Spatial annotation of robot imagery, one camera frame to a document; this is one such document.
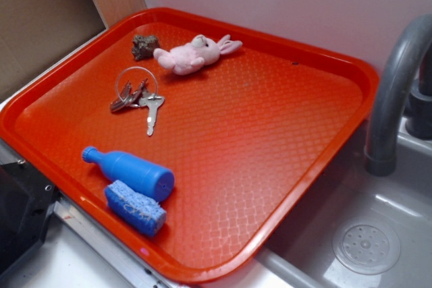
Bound blue plastic toy bottle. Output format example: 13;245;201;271
82;146;175;202

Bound brown rough rock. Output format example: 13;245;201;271
131;34;160;61

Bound pink plush bunny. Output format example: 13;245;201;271
153;34;243;76

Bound grey toy sink basin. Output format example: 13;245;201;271
257;126;431;287

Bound round sink drain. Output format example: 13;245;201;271
332;217;401;275

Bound blue sponge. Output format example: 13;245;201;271
104;180;167;237

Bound red plastic tray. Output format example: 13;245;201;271
1;8;379;283

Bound dark grey faucet handle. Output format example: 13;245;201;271
406;47;431;140

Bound silver keys on ring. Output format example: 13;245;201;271
109;66;165;137

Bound brown cardboard panel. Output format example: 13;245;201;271
1;0;105;100

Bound grey curved faucet spout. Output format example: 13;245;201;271
364;14;431;176

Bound black metal bracket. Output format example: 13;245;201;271
1;160;59;277

